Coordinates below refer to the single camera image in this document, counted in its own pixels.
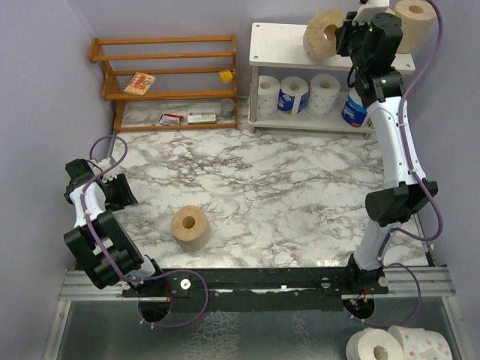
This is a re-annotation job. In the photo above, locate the pink dotted roll back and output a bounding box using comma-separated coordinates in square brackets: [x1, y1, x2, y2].
[305, 73, 341, 117]

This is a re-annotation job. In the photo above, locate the pink dotted roll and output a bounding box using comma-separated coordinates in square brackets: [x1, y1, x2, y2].
[257, 75, 281, 116]
[305, 73, 341, 117]

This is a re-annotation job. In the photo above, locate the blue Tempo roll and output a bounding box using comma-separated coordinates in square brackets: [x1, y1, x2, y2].
[341, 88, 368, 128]

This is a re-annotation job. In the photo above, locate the pink dotted roll front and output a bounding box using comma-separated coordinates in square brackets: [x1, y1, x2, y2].
[257, 75, 281, 116]

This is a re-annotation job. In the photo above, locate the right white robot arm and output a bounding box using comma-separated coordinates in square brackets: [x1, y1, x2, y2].
[335, 10, 438, 293]

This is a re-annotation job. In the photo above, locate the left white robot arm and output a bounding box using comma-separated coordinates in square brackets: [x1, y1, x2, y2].
[64, 159, 166, 296]

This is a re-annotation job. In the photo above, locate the white two-tier shelf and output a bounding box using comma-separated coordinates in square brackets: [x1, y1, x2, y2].
[247, 22, 417, 140]

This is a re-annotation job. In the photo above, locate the red white small box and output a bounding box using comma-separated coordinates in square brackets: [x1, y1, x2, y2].
[159, 112, 183, 126]

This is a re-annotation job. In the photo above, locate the brown wooden rack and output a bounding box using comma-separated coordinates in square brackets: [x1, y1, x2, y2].
[88, 34, 239, 134]

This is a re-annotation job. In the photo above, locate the white green flat box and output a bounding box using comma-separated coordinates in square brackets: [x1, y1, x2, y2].
[187, 109, 217, 125]

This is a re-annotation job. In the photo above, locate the orange patterned booklet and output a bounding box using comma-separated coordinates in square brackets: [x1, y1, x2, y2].
[123, 72, 155, 96]

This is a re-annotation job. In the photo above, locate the yellow cube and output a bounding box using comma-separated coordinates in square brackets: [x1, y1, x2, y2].
[218, 70, 233, 84]

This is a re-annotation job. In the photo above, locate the small grey cup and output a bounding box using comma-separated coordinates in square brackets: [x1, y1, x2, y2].
[219, 98, 235, 119]

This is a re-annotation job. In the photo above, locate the plain white roll foreground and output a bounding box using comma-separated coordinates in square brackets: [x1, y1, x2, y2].
[346, 328, 404, 360]

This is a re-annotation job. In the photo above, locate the pink dotted roll foreground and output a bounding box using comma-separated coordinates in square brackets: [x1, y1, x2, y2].
[388, 326, 453, 360]

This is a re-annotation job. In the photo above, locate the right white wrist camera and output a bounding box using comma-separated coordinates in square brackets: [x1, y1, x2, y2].
[352, 0, 390, 26]

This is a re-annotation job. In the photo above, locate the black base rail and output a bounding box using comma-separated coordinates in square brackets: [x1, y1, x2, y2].
[122, 262, 389, 320]

